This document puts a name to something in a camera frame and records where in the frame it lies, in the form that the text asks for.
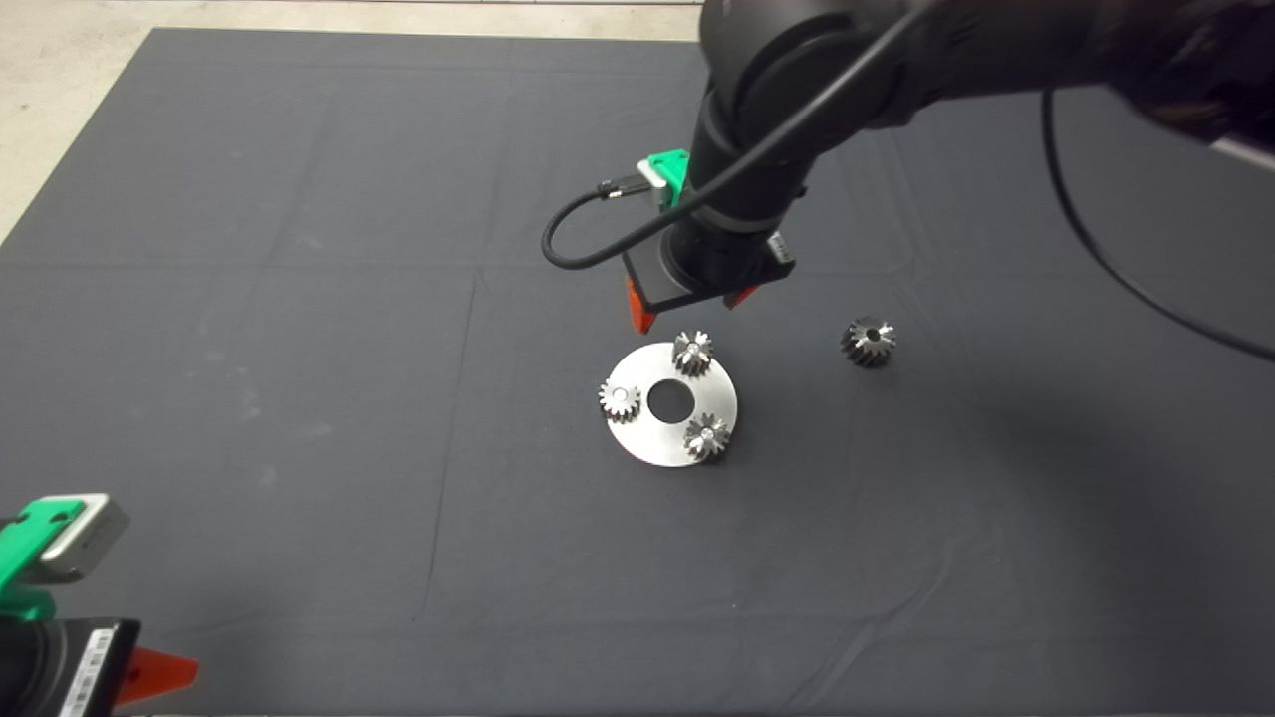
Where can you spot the larger steel gear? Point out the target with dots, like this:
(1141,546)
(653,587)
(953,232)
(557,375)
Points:
(869,344)

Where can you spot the dark grey table cloth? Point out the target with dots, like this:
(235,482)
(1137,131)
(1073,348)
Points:
(299,299)

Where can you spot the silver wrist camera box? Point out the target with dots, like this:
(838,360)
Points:
(90,540)
(652,184)

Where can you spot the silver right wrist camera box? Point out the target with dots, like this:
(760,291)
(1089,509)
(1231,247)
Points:
(652,184)

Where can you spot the small steel gear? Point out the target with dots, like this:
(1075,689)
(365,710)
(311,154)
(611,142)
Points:
(620,401)
(707,436)
(692,355)

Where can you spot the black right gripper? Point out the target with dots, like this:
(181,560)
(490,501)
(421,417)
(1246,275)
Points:
(712,264)

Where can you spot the green right camera mount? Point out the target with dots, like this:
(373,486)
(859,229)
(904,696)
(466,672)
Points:
(669,164)

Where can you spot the round metal plate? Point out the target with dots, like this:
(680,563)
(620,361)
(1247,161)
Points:
(657,445)

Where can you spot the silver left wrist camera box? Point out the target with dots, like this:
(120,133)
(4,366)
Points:
(90,540)

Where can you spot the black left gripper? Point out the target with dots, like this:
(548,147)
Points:
(55,672)

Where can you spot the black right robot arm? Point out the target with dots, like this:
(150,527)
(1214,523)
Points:
(777,100)

